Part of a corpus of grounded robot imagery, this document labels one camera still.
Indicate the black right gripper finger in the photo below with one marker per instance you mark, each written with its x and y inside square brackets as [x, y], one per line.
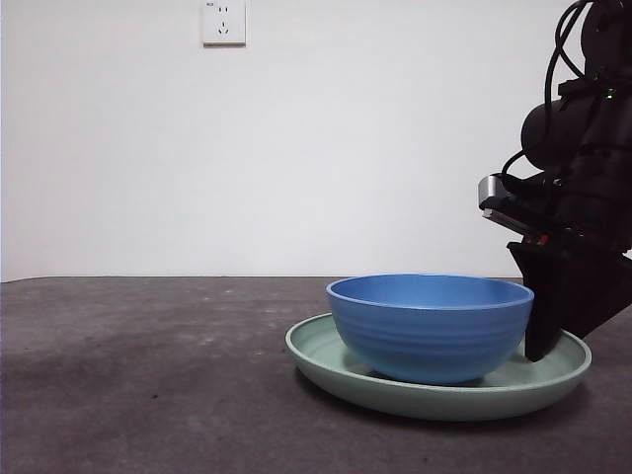
[545, 301]
[602, 291]

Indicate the blue ribbed bowl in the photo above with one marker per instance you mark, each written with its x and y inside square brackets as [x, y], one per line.
[429, 340]

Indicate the green round plate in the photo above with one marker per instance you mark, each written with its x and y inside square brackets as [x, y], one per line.
[444, 402]

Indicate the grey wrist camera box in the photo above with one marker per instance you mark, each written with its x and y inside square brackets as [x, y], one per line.
[491, 192]

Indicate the white wall socket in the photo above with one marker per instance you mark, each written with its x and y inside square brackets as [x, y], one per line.
[224, 24]

